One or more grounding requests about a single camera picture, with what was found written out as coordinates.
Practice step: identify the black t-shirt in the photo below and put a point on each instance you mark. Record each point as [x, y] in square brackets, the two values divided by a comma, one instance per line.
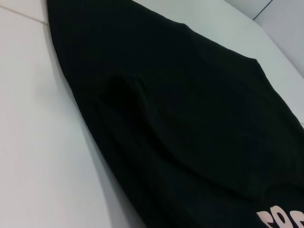
[166, 118]

